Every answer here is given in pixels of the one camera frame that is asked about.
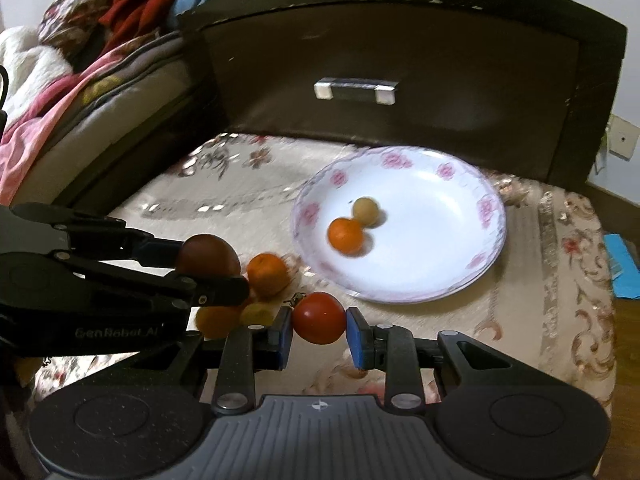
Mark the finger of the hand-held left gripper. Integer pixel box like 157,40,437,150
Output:
75,264,250,311
0,203,186,273

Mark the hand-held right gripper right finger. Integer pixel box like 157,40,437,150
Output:
346,307,556,413

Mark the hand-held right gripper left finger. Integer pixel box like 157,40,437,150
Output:
115,305,294,415

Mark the orange mandarin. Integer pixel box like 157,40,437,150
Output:
195,305,243,341
327,217,366,256
247,253,292,298

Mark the small tan round fruit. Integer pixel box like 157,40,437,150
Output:
239,302,275,328
352,197,381,227

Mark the dark brown tomato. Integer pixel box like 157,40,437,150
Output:
176,234,242,278

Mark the red tomato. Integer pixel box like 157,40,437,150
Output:
292,291,347,346

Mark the white floral plate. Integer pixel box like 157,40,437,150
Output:
291,145,507,304

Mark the pink blanket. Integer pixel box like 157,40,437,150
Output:
0,52,126,191

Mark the grey beige mattress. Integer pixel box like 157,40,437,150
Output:
30,30,201,201

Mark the white fluffy blanket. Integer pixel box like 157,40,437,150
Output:
0,27,76,126

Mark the brown floral quilt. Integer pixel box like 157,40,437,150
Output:
37,0,146,68

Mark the light blue striped packet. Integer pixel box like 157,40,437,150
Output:
602,234,626,281

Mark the dark wooden drawer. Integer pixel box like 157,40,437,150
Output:
202,7,583,161

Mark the dark wooden nightstand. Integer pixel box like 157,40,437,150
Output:
177,0,628,188

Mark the dark bed frame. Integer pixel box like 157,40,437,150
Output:
65,95,228,211

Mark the clear drawer handle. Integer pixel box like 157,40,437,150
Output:
314,77,398,106

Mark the beige wall socket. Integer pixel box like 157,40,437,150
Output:
607,115,638,161

